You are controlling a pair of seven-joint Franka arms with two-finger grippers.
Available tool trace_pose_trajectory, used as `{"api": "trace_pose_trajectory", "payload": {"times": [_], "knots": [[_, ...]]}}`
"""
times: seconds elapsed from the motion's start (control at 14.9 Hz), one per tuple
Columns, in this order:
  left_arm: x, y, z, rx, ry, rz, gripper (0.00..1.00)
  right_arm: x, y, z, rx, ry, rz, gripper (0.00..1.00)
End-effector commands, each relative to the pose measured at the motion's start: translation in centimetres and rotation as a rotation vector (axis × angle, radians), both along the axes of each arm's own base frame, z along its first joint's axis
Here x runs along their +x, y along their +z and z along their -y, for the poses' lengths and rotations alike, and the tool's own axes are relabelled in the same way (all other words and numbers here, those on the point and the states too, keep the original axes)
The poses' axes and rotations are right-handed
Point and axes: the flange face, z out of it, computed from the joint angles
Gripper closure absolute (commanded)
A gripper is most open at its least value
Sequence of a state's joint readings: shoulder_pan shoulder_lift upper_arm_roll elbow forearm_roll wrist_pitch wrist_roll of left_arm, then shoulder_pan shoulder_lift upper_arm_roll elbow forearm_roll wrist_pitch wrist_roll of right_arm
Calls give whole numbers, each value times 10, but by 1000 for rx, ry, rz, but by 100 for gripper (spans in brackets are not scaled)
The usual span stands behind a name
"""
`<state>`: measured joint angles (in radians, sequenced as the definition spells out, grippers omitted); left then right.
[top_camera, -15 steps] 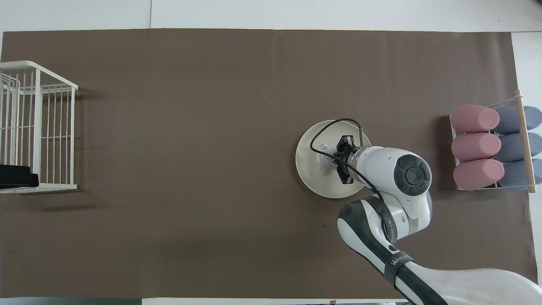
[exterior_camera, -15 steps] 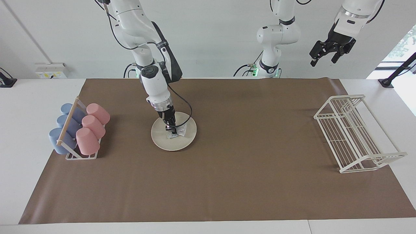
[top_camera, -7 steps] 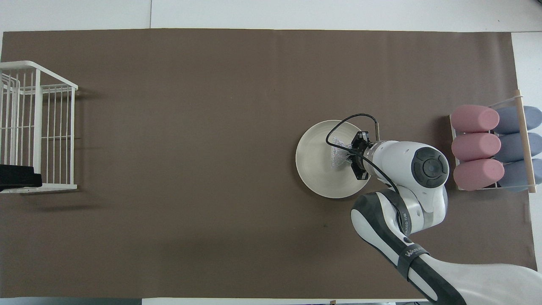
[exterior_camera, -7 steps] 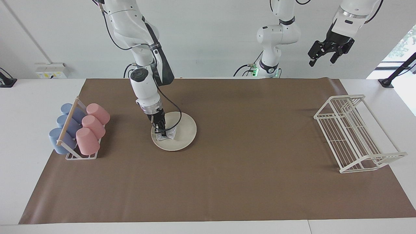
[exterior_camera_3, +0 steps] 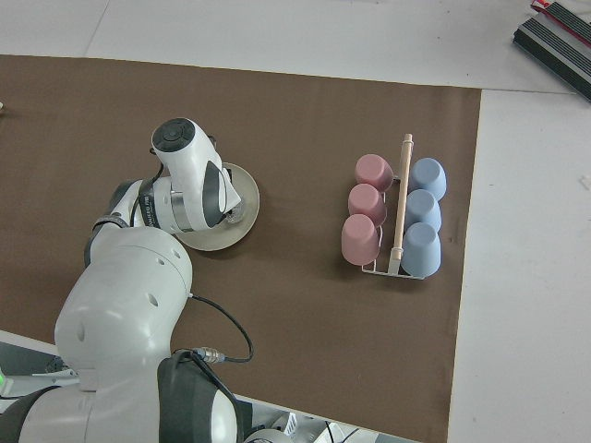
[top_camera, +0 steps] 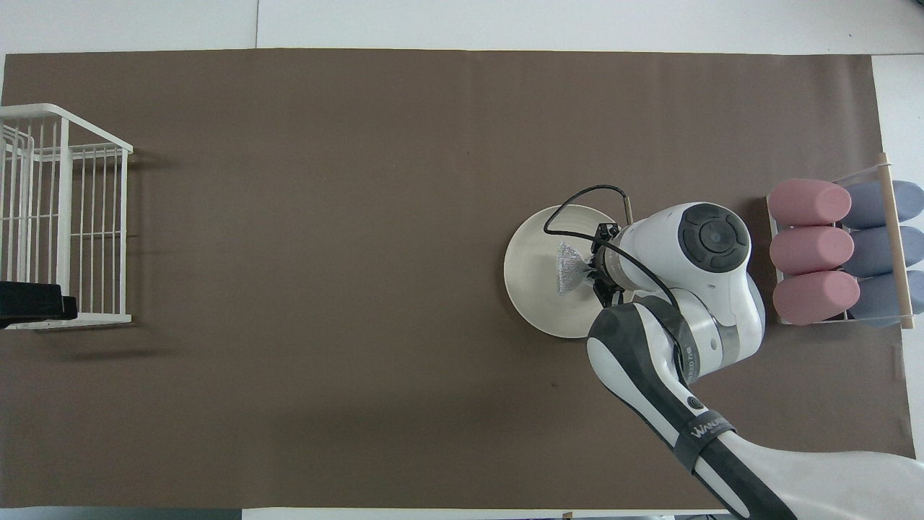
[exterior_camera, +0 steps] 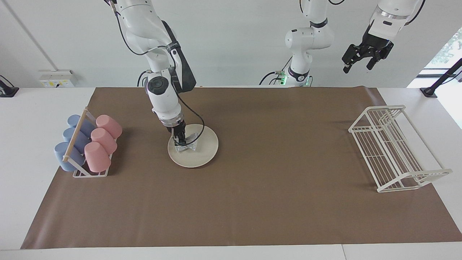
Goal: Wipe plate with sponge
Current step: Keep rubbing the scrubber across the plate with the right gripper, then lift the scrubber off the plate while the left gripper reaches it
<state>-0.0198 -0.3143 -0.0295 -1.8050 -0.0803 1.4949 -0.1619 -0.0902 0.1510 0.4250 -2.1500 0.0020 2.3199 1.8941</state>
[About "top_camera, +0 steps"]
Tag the silver mesh sponge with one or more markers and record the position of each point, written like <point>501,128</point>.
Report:
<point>570,269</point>

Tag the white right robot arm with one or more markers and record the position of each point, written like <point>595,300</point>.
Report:
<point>711,235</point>

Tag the cup rack with wooden rod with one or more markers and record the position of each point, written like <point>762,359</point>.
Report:
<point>896,253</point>

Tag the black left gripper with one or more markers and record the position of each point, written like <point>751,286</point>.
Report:
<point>29,302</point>

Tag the brown paper table mat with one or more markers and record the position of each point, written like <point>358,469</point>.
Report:
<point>361,144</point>

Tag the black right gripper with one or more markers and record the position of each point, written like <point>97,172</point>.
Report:
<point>608,235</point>

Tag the blue plastic cup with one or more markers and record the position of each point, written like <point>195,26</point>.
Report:
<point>873,300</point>
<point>870,251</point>
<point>870,202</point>

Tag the cream round plate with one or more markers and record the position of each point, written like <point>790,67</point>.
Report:
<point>530,289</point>

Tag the pink plastic cup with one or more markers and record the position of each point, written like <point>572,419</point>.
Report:
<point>805,250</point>
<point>812,297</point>
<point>805,202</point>

